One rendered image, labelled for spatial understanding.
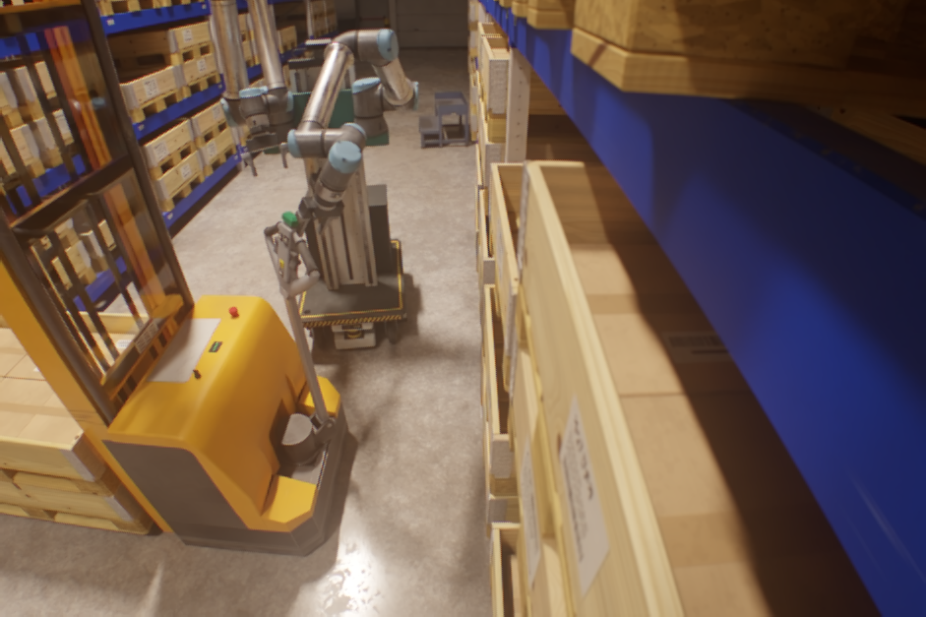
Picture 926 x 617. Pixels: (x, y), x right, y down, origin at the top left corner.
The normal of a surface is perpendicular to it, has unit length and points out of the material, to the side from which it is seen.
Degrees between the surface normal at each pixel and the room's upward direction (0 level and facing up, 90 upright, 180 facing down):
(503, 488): 90
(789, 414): 90
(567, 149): 90
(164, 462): 90
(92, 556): 0
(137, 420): 0
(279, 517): 22
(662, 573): 0
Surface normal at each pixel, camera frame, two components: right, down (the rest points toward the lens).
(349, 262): 0.15, 0.55
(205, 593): 0.00, -0.83
